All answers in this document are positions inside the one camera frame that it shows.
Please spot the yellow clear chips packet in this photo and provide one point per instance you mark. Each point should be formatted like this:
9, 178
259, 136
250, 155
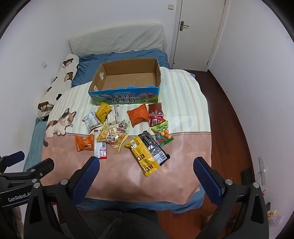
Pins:
110, 136

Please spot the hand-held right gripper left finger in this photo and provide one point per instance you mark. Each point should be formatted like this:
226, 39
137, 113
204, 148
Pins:
87, 179

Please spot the orange puffed snack packet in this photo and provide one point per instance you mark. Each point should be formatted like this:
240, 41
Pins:
137, 115

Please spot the white power strip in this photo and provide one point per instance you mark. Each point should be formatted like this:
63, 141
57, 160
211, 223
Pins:
261, 170

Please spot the small orange snack packet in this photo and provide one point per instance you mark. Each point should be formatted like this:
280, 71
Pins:
83, 142

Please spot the white snack carton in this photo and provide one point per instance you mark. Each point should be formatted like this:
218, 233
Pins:
116, 115

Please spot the plain yellow snack packet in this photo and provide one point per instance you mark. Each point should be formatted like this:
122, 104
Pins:
103, 112

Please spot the clear plastic bag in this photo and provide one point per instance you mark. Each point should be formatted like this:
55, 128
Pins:
274, 216

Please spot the white door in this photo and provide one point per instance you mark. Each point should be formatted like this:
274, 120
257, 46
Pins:
197, 41

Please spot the dark red snack packet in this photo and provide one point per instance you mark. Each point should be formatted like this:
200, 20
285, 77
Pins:
155, 108

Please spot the red white flat packet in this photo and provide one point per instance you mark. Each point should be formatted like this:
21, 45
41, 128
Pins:
101, 148

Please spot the striped cat print blanket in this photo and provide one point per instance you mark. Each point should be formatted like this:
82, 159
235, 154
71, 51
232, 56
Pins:
179, 103

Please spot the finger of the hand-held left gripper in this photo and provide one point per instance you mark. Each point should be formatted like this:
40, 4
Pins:
13, 158
43, 166

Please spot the white textured pillow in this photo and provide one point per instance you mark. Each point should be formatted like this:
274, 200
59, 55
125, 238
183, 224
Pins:
119, 38

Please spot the bright red snack packet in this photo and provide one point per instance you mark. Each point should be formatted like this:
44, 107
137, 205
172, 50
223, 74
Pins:
156, 120

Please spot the bear print long pillow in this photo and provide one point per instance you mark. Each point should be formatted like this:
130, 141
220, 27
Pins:
62, 78

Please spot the cardboard box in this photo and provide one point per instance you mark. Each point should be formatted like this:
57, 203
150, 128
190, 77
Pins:
128, 79

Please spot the white wall socket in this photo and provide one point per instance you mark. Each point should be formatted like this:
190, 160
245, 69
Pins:
44, 64

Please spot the green candy packet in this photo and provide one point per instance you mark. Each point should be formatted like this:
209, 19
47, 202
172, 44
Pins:
163, 133

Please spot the white light switch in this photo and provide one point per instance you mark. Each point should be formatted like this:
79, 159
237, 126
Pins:
170, 7

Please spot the blue bedsheet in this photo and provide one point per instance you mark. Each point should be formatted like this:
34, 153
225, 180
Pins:
128, 56

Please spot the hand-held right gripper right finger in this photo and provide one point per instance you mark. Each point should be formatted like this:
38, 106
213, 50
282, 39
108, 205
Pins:
206, 181

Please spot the silver white snack packet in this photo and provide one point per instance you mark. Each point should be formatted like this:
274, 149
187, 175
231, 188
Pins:
90, 121

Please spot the large black yellow packet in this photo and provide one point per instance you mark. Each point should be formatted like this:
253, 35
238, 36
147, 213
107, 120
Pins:
147, 152

